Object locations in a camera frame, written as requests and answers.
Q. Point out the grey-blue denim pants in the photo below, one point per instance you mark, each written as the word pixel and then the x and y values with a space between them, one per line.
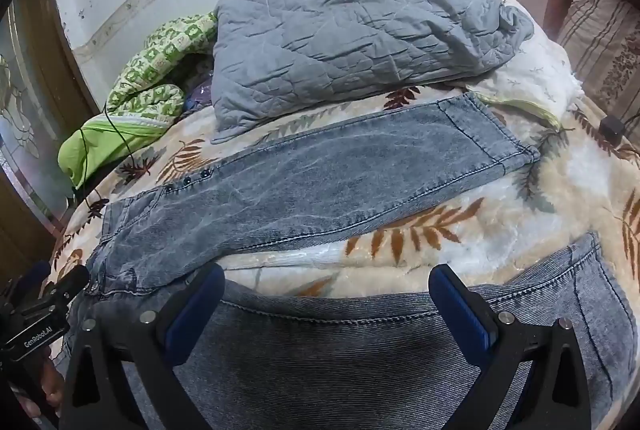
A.
pixel 325 180

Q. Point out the striped floral cushion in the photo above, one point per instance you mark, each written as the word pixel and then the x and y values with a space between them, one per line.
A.
pixel 600 40

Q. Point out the leaf print fleece blanket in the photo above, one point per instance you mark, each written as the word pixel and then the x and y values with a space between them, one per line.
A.
pixel 450 230

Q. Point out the grey quilted pillow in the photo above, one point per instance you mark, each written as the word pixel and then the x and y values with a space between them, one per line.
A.
pixel 350 35

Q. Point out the green patterned quilt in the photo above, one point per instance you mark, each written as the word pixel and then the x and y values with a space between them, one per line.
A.
pixel 145 100

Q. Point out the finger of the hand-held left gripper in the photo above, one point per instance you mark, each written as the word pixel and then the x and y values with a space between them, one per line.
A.
pixel 35 271
pixel 70 282

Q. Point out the white quilt with yellow trim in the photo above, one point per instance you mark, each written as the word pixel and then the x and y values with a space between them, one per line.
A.
pixel 540 65

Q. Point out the person's left hand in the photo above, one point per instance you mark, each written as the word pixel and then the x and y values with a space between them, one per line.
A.
pixel 50 385

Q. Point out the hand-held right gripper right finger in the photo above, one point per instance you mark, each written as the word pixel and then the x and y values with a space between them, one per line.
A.
pixel 460 316

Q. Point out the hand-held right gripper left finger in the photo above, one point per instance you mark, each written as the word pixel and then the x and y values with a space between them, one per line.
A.
pixel 195 316

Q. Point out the small black box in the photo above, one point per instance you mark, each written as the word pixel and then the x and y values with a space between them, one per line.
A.
pixel 612 129

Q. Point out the purple cloth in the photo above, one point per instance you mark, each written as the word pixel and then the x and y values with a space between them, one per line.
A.
pixel 200 93

